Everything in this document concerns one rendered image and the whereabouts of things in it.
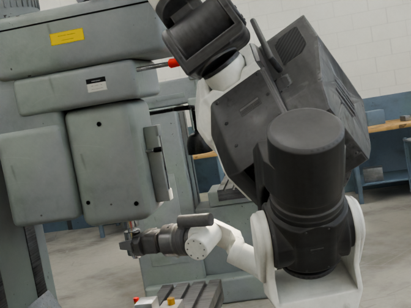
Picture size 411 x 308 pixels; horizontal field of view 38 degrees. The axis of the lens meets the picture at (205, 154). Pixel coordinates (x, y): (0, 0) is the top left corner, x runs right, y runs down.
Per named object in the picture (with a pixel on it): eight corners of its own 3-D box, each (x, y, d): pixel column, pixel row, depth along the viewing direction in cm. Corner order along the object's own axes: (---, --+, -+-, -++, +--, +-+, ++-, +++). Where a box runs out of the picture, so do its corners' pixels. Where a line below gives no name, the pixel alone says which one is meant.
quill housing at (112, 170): (168, 204, 177) (149, 96, 173) (150, 220, 156) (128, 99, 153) (107, 212, 180) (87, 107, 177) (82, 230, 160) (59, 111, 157)
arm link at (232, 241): (200, 232, 165) (244, 253, 161) (186, 248, 157) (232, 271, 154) (206, 213, 162) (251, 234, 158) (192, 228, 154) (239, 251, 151)
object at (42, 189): (107, 201, 182) (92, 117, 179) (77, 220, 158) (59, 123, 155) (49, 209, 185) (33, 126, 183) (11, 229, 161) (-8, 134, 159)
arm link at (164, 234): (151, 220, 172) (188, 217, 167) (158, 252, 173) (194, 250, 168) (127, 232, 161) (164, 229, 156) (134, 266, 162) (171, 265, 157)
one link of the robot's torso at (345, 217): (361, 214, 91) (337, 167, 101) (274, 230, 91) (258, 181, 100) (358, 271, 99) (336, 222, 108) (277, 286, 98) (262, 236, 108)
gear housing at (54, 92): (162, 94, 175) (156, 60, 174) (139, 97, 151) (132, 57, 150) (55, 112, 181) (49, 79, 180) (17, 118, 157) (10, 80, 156)
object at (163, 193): (173, 198, 167) (160, 123, 165) (170, 200, 163) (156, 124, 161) (159, 200, 168) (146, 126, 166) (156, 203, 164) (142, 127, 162)
